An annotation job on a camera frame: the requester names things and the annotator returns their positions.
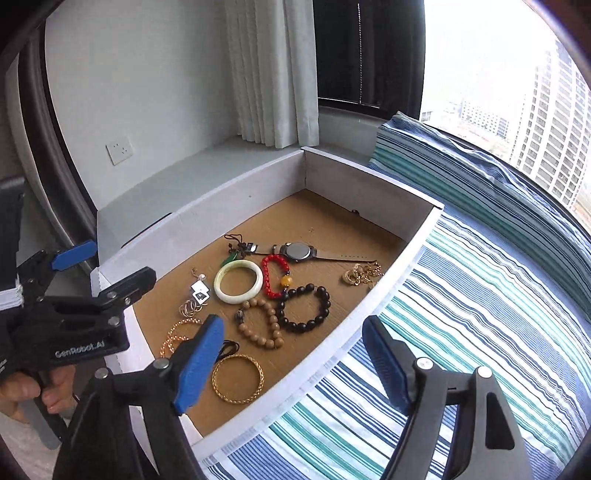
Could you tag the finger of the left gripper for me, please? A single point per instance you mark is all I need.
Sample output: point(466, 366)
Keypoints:
point(38, 271)
point(77, 314)

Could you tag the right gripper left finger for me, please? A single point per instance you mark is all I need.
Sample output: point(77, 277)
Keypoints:
point(127, 426)

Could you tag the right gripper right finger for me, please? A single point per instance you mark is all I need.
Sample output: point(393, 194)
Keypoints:
point(486, 443)

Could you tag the pale jade bangle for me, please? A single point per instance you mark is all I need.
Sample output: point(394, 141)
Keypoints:
point(237, 282)

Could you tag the gold woven bangle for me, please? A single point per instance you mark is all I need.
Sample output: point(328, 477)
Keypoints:
point(238, 379)

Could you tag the tan strap wristwatch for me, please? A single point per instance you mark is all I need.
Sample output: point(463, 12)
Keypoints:
point(300, 252)

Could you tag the person's left hand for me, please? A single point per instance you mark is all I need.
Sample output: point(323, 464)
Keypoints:
point(57, 396)

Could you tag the blue green striped bedsheet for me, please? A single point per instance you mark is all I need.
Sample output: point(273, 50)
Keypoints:
point(471, 300)

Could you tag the white cardboard tray box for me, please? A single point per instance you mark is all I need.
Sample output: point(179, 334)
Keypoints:
point(307, 313)

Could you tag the striped pillow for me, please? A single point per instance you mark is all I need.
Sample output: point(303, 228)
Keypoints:
point(492, 192)

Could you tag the white curtain left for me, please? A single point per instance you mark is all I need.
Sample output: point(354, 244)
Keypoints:
point(273, 63)

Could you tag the white wall socket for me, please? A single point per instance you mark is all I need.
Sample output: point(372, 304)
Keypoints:
point(119, 150)

